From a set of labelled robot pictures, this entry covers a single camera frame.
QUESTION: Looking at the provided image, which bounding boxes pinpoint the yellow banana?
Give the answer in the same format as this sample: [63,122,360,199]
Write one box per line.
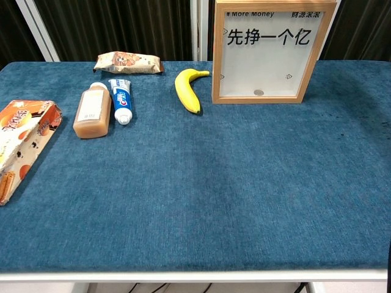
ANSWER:
[174,68,211,115]

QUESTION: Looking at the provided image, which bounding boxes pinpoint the blue fabric table cloth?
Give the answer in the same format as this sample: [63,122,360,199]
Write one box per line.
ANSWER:
[0,60,391,273]

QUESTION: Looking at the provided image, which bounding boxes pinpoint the grey metal frame post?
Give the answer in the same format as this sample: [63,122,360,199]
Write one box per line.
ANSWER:
[15,0,60,62]
[189,0,210,61]

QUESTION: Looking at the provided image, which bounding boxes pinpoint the white table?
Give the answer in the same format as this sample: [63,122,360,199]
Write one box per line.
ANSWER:
[0,270,389,293]

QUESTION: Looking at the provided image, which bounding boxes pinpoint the dark pleated curtain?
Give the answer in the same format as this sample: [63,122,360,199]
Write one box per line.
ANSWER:
[317,0,391,62]
[33,0,194,62]
[0,0,46,70]
[207,0,216,61]

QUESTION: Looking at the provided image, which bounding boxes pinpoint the wooden framed money box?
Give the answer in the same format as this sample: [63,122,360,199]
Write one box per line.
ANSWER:
[211,0,338,104]

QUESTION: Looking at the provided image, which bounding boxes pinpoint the brown bear snack wrapper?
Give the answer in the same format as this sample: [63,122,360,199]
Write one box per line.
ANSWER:
[93,51,165,75]

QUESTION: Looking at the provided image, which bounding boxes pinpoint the orange biscuit box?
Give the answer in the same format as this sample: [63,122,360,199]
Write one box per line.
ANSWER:
[0,99,64,206]

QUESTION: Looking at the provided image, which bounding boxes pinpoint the brown drink bottle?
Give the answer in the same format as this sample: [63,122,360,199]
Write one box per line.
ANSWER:
[72,82,112,140]

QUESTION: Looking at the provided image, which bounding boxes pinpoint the blue white toothpaste tube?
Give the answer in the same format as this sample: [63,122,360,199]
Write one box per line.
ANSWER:
[108,78,134,125]

